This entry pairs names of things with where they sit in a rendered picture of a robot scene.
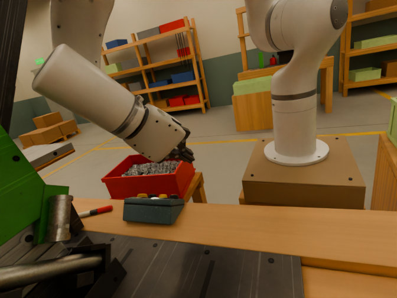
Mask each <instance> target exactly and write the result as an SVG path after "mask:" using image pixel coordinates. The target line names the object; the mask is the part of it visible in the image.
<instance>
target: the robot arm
mask: <svg viewBox="0 0 397 298"><path fill-rule="evenodd" d="M114 2H115V0H50V22H51V39H52V46H53V51H52V52H51V54H50V55H49V56H48V58H47V59H46V61H45V62H44V63H43V65H42V66H41V67H40V69H39V71H38V72H37V74H36V75H35V77H34V80H33V81H32V89H33V91H35V92H37V93H39V94H40V95H43V96H44V97H46V98H48V99H49V100H51V101H53V102H55V103H57V104H59V105H60V106H62V107H64V108H66V109H68V110H70V111H72V112H73V113H75V114H77V115H78V116H80V117H82V118H84V119H86V120H88V121H89V122H91V123H93V124H95V125H97V126H99V127H101V128H102V129H104V130H106V131H107V132H109V133H111V134H113V135H115V136H117V137H118V138H121V139H123V140H124V141H125V142H126V143H127V144H128V145H129V146H130V147H131V148H133V149H134V150H135V151H136V152H138V153H140V154H141V155H142V156H144V157H146V158H147V159H149V160H151V161H153V162H157V163H158V164H160V163H162V162H163V161H165V160H166V159H170V158H174V159H178V158H179V159H180V160H182V161H183V162H188V163H190V164H191V163H192V162H193V161H194V160H195V158H194V156H193V154H194V153H193V152H192V151H191V150H190V149H189V148H187V147H186V139H187V138H188V136H189V135H190V133H191V132H190V130H189V129H188V128H185V127H182V124H181V123H180V122H179V121H178V120H176V119H175V118H174V117H172V116H171V115H169V114H167V113H166V112H164V111H163V110H161V109H159V108H157V107H156V106H153V105H151V104H149V103H148V104H146V105H143V103H142V101H143V100H144V99H143V97H141V96H140V95H138V96H135V95H134V94H133V93H131V92H130V91H128V90H127V89H125V88H124V87H123V86H122V85H120V84H119V83H118V82H116V81H115V80H113V79H112V78H111V77H109V76H108V75H107V74H106V73H104V72H103V71H101V69H100V60H101V51H102V42H103V36H104V33H105V29H106V25H107V23H108V19H109V17H110V14H111V12H112V10H113V6H114ZM245 7H246V16H247V21H248V29H249V34H250V37H251V39H252V41H253V43H254V45H255V46H256V47H257V48H258V49H260V50H262V51H265V52H269V53H273V52H279V51H287V50H294V53H293V57H292V59H291V61H290V62H289V63H288V64H287V65H286V66H284V67H283V68H281V69H279V70H278V71H277V72H276V73H274V75H273V76H272V79H271V102H272V117H273V126H274V141H272V142H270V143H269V144H267V145H266V147H265V148H264V155H265V157H266V158H267V159H268V160H270V161H271V162H273V163H277V164H280V165H283V166H308V165H312V164H315V163H319V162H321V161H323V160H324V159H325V158H327V156H328V154H329V147H328V145H327V144H326V143H325V142H323V141H321V140H318V139H316V122H317V75H318V70H319V67H320V64H321V62H322V61H323V58H324V57H325V56H326V54H327V53H328V51H329V50H330V49H331V47H332V46H333V45H334V43H335V42H336V41H337V39H338V38H339V36H340V35H341V33H342V32H343V30H344V28H345V25H346V22H347V18H348V13H349V8H348V3H347V0H245ZM175 147H177V149H176V148H175Z"/></svg>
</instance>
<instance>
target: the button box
mask: <svg viewBox="0 0 397 298"><path fill-rule="evenodd" d="M130 198H132V199H130ZM158 198H159V199H152V197H147V198H141V197H129V198H128V197H127V198H125V199H124V206H123V221H132V222H146V223H153V224H166V225H171V224H173V223H174V222H175V221H176V219H177V217H178V216H179V214H180V212H181V210H182V208H183V207H184V205H185V204H184V199H179V198H169V199H163V198H167V197H158Z"/></svg>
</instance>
